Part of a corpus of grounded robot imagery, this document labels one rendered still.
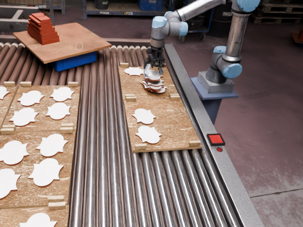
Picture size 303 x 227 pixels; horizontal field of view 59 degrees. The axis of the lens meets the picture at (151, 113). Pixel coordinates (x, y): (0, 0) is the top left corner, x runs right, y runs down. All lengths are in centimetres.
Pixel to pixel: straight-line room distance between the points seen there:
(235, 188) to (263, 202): 126
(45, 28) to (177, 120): 107
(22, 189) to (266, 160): 227
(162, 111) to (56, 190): 72
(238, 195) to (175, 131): 44
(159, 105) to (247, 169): 138
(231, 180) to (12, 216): 89
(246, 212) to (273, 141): 200
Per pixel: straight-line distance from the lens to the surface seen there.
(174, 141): 135
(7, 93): 172
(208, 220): 114
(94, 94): 166
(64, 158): 126
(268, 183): 269
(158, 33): 149
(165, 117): 149
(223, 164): 135
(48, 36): 200
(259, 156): 290
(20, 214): 113
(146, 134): 135
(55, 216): 110
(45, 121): 147
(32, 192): 117
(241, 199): 125
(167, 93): 169
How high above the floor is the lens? 185
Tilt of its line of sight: 38 degrees down
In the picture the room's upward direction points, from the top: 7 degrees clockwise
